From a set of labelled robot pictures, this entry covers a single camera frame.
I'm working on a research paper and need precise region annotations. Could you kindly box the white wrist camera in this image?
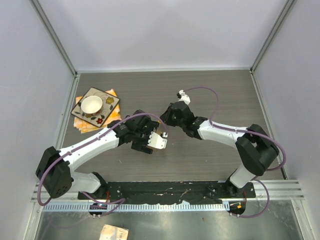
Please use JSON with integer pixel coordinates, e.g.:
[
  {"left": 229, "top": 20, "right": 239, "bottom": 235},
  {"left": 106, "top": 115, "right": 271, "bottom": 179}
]
[
  {"left": 147, "top": 131, "right": 168, "bottom": 150},
  {"left": 176, "top": 89, "right": 191, "bottom": 105}
]

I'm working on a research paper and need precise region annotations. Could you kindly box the aluminium frame rail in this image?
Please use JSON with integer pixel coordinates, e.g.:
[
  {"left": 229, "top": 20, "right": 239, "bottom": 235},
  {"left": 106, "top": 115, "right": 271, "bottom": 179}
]
[{"left": 30, "top": 179, "right": 305, "bottom": 203}]

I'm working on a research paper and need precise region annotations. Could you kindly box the brown cardboard express box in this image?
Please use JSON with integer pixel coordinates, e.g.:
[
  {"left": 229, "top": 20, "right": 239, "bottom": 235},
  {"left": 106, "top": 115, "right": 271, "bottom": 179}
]
[{"left": 152, "top": 130, "right": 167, "bottom": 150}]

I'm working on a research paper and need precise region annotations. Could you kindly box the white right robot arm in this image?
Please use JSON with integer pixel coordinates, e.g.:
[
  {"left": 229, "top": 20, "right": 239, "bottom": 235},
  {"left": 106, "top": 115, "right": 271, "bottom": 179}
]
[{"left": 160, "top": 101, "right": 280, "bottom": 198}]

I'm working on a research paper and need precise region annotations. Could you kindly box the white slotted cable duct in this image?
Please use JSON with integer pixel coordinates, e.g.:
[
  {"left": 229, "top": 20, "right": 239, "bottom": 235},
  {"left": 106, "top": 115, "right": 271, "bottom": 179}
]
[{"left": 42, "top": 201, "right": 230, "bottom": 213}]

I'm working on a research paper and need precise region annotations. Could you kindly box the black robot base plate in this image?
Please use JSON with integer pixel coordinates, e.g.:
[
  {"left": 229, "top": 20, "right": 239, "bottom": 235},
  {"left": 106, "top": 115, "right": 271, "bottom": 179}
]
[{"left": 90, "top": 181, "right": 256, "bottom": 205}]

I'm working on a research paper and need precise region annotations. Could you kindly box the white floral bowl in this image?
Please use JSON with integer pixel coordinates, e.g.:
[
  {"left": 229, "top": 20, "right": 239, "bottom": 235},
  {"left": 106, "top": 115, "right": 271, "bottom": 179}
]
[{"left": 80, "top": 95, "right": 103, "bottom": 117}]

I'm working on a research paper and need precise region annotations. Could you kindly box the pink paper packet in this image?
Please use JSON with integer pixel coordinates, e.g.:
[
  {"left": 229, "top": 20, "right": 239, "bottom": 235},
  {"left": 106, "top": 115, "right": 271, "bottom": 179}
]
[{"left": 99, "top": 224, "right": 129, "bottom": 240}]

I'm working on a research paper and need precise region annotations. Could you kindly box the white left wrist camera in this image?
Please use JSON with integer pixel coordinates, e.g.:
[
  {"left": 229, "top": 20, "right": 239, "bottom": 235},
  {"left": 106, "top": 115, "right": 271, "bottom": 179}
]
[{"left": 147, "top": 131, "right": 168, "bottom": 150}]

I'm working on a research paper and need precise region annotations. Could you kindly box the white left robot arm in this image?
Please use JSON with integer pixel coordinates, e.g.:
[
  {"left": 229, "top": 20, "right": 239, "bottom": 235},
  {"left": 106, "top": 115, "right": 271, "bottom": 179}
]
[{"left": 35, "top": 110, "right": 168, "bottom": 201}]

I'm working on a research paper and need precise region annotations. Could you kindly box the floral square plate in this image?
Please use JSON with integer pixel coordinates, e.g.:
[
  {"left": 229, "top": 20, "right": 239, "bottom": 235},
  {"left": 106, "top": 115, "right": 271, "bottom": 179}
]
[{"left": 70, "top": 87, "right": 121, "bottom": 133}]

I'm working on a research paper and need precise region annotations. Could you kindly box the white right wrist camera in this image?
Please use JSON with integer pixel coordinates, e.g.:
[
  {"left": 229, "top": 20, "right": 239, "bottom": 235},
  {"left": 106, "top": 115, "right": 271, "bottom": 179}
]
[{"left": 176, "top": 89, "right": 191, "bottom": 105}]

